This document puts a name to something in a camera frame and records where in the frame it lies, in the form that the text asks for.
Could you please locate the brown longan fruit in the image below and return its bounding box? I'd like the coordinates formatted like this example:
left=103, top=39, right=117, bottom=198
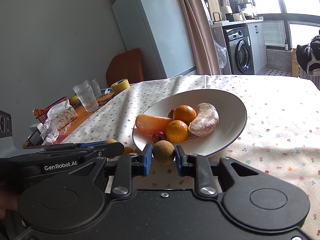
left=105, top=139, right=117, bottom=144
left=152, top=140, right=175, bottom=165

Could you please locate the pale pomelo segment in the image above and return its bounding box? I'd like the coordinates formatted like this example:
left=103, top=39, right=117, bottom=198
left=189, top=102, right=220, bottom=137

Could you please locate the small red fruit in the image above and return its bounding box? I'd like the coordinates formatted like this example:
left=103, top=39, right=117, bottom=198
left=168, top=108, right=175, bottom=119
left=152, top=132, right=167, bottom=143

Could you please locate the person left hand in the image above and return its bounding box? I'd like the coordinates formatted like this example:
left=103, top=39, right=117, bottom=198
left=0, top=190, right=19, bottom=225

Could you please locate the small orange kumquat left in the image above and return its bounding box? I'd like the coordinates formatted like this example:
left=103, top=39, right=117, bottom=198
left=123, top=147, right=135, bottom=155

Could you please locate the mandarin orange front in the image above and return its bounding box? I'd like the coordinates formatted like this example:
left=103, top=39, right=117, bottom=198
left=165, top=120, right=188, bottom=143

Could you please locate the mandarin orange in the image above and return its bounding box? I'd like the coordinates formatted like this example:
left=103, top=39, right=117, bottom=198
left=165, top=120, right=188, bottom=143
left=173, top=105, right=197, bottom=126

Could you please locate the mandarin orange rear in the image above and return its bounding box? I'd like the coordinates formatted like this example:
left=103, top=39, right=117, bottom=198
left=173, top=105, right=197, bottom=126

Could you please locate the white plate blue rim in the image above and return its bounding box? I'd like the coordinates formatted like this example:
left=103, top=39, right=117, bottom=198
left=132, top=89, right=247, bottom=157

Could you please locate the plastic snack bag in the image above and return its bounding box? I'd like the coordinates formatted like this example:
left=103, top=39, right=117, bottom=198
left=33, top=96, right=78, bottom=145

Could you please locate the yellow tape roll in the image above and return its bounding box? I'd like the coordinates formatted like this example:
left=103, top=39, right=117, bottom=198
left=111, top=79, right=130, bottom=95

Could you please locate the green yellow fruit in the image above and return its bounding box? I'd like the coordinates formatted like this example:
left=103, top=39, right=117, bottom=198
left=69, top=95, right=79, bottom=106

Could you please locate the clear drinking glass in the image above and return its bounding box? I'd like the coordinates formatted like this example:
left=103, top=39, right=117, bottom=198
left=73, top=80, right=99, bottom=113

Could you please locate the floral white tablecloth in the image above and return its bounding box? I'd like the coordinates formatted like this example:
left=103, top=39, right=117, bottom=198
left=66, top=75, right=319, bottom=239

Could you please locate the brown wooden chair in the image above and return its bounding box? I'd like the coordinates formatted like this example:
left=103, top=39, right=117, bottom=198
left=106, top=49, right=144, bottom=87

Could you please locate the pink curtain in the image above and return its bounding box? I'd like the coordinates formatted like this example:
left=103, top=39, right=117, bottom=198
left=180, top=0, right=221, bottom=75

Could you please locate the grey washing machine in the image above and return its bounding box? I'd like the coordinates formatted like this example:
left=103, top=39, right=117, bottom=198
left=223, top=25, right=254, bottom=75

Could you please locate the cardboard box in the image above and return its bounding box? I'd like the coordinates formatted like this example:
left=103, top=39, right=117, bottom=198
left=291, top=48, right=300, bottom=77

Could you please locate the white cabinet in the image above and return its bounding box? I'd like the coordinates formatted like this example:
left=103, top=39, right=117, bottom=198
left=247, top=22, right=267, bottom=74

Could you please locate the white refrigerator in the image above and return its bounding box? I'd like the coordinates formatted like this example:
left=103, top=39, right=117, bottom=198
left=112, top=0, right=196, bottom=80

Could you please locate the black white clothing pile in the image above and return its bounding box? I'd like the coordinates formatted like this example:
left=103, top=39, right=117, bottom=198
left=296, top=35, right=320, bottom=77

